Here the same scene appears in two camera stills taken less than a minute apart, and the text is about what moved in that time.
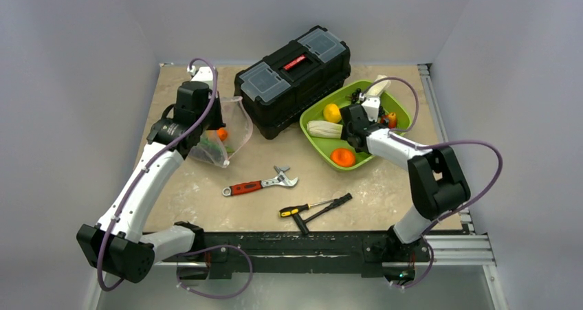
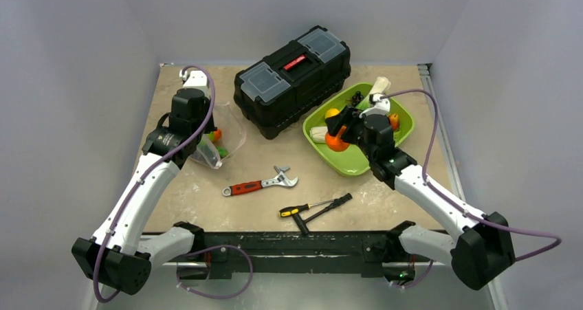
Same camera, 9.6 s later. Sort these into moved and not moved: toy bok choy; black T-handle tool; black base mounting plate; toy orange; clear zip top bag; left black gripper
Moved: toy orange; clear zip top bag
Not moved: black base mounting plate; black T-handle tool; toy bok choy; left black gripper
